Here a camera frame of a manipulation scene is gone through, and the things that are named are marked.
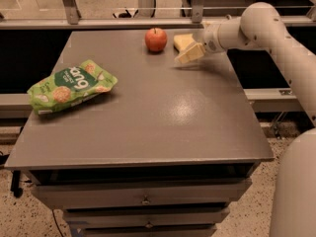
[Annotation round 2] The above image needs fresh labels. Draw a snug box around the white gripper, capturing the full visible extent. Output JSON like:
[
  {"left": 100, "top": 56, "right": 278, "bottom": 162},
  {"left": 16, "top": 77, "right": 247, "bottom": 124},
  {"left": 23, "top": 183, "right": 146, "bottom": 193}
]
[{"left": 176, "top": 24, "right": 225, "bottom": 64}]

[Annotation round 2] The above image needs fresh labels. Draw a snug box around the yellow sponge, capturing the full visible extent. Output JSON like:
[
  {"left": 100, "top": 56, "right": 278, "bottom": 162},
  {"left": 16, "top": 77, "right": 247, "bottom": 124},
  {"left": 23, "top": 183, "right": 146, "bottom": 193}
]
[{"left": 174, "top": 34, "right": 195, "bottom": 51}]

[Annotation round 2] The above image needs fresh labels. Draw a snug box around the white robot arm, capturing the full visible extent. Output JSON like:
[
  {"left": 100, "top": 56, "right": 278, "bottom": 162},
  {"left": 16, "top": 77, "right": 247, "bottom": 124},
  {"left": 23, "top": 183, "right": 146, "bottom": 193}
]
[{"left": 174, "top": 2, "right": 316, "bottom": 237}]

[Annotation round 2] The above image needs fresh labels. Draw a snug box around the red apple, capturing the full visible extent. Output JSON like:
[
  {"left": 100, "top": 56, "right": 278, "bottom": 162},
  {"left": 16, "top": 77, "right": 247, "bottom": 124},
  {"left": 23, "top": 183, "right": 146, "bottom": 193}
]
[{"left": 145, "top": 28, "right": 168, "bottom": 52}]

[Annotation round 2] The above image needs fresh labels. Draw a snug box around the grey drawer cabinet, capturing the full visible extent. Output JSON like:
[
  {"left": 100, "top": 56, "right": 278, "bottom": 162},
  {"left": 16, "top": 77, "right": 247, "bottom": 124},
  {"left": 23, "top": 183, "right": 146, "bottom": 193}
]
[{"left": 7, "top": 30, "right": 273, "bottom": 237}]

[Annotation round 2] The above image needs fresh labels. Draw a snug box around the green snack bag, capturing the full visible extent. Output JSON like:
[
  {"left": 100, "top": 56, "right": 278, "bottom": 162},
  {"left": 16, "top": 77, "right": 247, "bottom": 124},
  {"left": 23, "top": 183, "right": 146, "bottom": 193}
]
[{"left": 28, "top": 60, "right": 118, "bottom": 115}]

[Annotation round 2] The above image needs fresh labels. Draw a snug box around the grey metal railing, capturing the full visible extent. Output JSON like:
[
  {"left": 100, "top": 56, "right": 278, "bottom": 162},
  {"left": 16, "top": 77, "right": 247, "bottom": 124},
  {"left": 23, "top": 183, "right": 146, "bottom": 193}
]
[{"left": 0, "top": 0, "right": 316, "bottom": 30}]

